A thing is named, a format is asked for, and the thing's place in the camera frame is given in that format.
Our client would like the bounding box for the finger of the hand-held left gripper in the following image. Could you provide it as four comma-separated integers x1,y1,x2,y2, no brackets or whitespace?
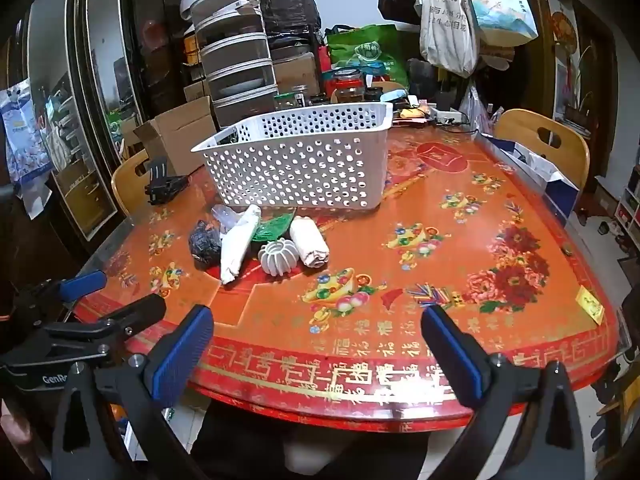
30,294,167,361
12,270,108,331

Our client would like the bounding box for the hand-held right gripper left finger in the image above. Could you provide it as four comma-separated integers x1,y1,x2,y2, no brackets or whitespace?
50,304,216,480

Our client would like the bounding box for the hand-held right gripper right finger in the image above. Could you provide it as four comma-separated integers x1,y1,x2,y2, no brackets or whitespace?
420,304,587,480

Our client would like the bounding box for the green foil packet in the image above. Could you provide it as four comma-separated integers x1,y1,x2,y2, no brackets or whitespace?
250,212,296,243

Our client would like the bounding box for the white perforated plastic basket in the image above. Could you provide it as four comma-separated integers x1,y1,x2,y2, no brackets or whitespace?
191,102,394,209

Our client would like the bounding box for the wooden chair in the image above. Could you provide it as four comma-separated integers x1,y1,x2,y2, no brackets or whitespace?
494,108,591,188
111,149,166,216

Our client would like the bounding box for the black clamp tool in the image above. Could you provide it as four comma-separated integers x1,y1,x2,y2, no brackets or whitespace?
144,156,191,206

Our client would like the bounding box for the white ribbed ball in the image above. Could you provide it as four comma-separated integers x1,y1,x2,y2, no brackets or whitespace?
258,240,299,277

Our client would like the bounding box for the clear plastic bag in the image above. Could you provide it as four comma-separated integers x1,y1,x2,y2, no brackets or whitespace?
211,205,241,233

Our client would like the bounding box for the yellow card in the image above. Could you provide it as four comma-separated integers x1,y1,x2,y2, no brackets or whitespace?
575,286,606,323

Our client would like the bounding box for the blue and white printed bag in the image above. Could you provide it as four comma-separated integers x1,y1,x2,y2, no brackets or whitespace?
0,79,53,183

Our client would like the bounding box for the rolled beige towel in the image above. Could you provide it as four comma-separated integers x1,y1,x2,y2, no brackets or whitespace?
289,216,331,268

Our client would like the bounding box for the open cardboard box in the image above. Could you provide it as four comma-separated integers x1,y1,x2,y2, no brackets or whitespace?
132,96,218,177

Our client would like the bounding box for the blue and white box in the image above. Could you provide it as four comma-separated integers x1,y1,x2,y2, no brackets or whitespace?
475,132,581,226

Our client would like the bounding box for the dark glass-door cabinet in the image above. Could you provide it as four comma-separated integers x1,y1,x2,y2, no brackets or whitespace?
20,0,151,241

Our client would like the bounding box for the white power strip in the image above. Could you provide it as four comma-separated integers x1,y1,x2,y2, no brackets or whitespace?
430,107,471,126

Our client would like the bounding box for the stacked clear drawer tower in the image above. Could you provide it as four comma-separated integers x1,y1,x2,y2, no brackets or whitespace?
180,0,278,128

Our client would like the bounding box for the glass jar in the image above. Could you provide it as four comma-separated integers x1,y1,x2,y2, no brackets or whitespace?
332,69,365,103

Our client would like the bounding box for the green shopping bag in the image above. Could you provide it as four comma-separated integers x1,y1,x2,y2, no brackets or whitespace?
326,24,411,91

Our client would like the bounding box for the beige canvas tote bag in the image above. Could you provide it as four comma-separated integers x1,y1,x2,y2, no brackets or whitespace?
419,0,478,78

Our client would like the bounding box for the black plastic bag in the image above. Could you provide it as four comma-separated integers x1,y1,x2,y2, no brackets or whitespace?
256,0,322,36

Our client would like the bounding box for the blue printed tote bag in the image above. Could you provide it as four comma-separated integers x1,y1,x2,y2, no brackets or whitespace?
459,0,540,47

